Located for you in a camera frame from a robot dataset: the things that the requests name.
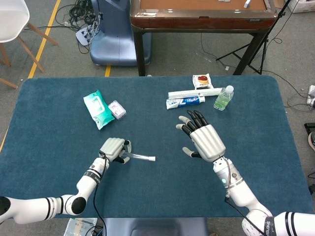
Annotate clear plastic bag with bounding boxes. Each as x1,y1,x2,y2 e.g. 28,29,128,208
65,217,98,236

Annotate blue grey robot torso base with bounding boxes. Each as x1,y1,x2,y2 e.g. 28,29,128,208
102,217,209,236

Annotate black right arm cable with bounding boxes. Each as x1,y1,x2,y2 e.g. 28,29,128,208
224,196,266,236

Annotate brown mahjong table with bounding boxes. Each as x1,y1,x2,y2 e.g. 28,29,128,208
129,0,279,76

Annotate small clear purple box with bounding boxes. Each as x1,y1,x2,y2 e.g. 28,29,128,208
108,100,127,120

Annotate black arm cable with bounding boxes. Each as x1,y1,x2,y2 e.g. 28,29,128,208
224,196,266,236
92,152,108,236

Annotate blue white toothpaste tube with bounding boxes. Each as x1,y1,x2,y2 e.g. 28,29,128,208
166,96,206,110

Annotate white red snack packet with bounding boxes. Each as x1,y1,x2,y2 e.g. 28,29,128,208
192,73,213,90

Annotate black tripod stand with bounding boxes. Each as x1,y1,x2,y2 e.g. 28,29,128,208
216,0,300,76

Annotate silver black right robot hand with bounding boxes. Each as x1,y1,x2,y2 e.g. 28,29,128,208
175,110,226,163

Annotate white wall power strip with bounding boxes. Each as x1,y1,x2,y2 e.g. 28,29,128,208
307,85,315,109

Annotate black floor cable bundle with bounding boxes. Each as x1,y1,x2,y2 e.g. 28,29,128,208
55,0,101,54

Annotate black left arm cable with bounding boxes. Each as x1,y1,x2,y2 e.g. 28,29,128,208
92,152,108,236

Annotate clear glass test tube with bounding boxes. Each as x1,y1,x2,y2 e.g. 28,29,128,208
122,151,152,162

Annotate white chair wooden legs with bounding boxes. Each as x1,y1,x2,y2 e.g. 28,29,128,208
0,0,59,89

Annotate green wet wipes pack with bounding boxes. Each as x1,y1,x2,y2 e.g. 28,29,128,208
83,89,116,131

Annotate clear bottle green label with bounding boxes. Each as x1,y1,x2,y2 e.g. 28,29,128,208
213,85,235,111

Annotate blue grey machine base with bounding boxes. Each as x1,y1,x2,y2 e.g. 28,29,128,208
90,0,152,66

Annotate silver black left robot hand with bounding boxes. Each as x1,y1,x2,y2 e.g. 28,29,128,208
99,137,133,164

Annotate long white carton box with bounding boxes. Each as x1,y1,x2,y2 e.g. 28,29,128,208
167,88,223,99

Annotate blue felt table cloth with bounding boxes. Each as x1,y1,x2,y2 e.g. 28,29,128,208
0,75,314,219

